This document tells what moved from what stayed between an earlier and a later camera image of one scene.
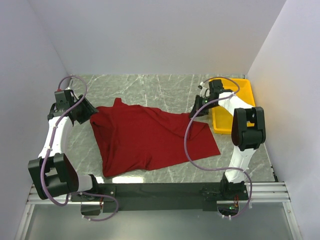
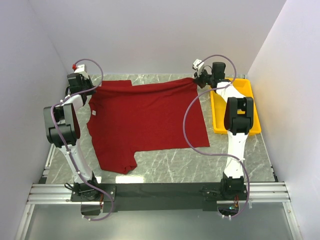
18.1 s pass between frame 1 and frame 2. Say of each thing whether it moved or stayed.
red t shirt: moved
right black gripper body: moved
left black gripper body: moved
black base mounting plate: stayed
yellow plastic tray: stayed
